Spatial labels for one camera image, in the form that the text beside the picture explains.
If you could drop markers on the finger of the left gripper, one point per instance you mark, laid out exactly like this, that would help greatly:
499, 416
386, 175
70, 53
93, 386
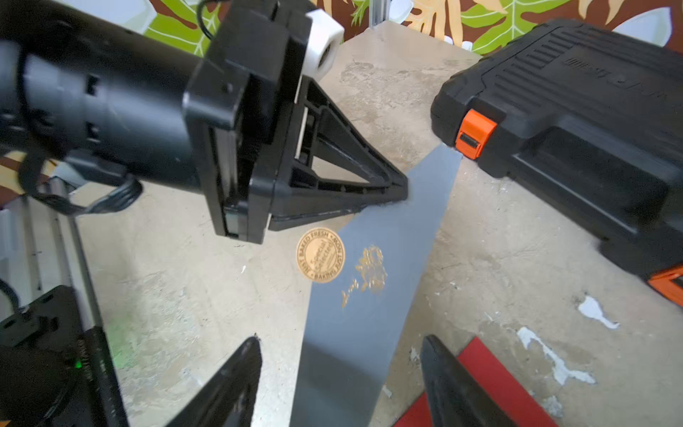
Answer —
328, 135
290, 213

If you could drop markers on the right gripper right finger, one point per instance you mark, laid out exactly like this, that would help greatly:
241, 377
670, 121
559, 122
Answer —
454, 397

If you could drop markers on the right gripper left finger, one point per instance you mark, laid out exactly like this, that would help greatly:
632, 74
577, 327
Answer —
229, 397

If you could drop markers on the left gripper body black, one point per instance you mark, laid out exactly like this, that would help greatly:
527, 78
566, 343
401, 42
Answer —
237, 108

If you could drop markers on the red envelope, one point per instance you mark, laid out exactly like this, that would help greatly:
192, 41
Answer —
497, 382

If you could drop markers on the grey envelope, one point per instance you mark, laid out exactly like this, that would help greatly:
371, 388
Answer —
354, 322

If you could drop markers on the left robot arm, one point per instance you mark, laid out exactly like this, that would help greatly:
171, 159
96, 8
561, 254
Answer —
98, 110

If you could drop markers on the black tool case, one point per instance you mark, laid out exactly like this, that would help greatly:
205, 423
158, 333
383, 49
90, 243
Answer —
590, 121

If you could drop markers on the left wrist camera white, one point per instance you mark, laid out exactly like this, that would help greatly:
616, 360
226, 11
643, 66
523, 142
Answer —
325, 38

